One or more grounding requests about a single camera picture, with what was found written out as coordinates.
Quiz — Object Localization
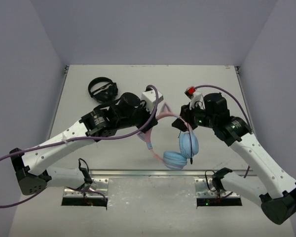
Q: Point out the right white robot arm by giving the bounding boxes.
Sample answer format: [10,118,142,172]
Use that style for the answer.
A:
[172,91,296,225]

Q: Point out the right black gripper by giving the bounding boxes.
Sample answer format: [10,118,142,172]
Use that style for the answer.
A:
[172,102,216,132]

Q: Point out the aluminium table edge rail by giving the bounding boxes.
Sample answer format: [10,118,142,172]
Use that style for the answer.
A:
[88,169,259,177]

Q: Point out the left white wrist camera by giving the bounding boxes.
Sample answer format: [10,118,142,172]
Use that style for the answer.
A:
[141,89,164,113]

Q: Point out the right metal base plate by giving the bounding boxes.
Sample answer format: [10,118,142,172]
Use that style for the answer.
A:
[194,176,241,198]

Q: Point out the black headphones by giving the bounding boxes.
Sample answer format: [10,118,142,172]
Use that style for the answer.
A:
[88,77,118,103]

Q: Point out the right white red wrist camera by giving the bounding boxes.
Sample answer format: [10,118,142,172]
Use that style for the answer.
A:
[185,86,203,110]

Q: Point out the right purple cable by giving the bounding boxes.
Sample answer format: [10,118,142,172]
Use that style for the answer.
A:
[193,84,252,179]

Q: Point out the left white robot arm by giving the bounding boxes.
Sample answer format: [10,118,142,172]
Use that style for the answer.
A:
[10,90,163,196]

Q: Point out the metal base plate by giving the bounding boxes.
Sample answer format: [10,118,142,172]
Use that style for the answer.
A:
[63,177,110,198]
[194,176,241,198]

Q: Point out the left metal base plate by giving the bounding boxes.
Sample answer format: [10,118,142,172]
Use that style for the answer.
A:
[63,177,110,198]

